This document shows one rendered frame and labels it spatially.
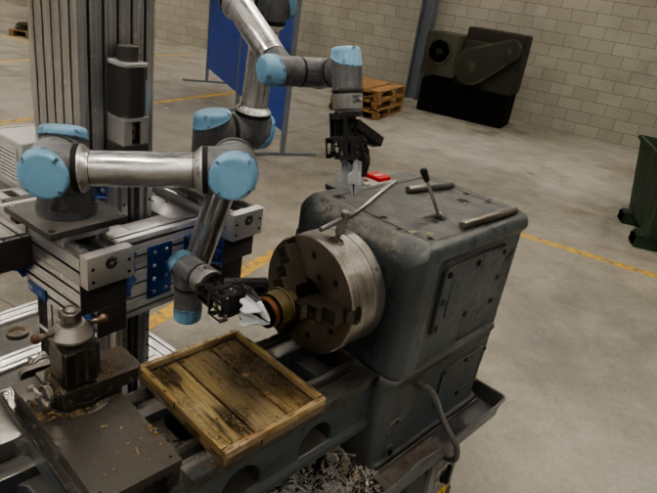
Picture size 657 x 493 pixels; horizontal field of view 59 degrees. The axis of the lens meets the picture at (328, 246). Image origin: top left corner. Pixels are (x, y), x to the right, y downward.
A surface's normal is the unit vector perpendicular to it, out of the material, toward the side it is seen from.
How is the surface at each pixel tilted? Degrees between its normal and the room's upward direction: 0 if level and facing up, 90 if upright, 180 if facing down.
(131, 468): 0
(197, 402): 0
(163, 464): 0
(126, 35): 90
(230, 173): 90
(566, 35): 90
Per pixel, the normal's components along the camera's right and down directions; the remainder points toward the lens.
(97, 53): 0.79, 0.36
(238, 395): 0.15, -0.90
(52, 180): 0.02, 0.43
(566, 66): -0.48, 0.30
